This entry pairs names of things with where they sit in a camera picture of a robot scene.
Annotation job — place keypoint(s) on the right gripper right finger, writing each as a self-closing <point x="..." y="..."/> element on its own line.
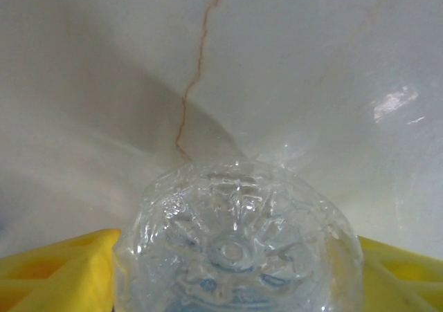
<point x="405" y="277"/>

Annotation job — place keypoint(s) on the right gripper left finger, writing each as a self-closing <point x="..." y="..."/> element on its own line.
<point x="52" y="274"/>

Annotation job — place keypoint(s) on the blue label plastic bottle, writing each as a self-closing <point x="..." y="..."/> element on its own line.
<point x="235" y="249"/>

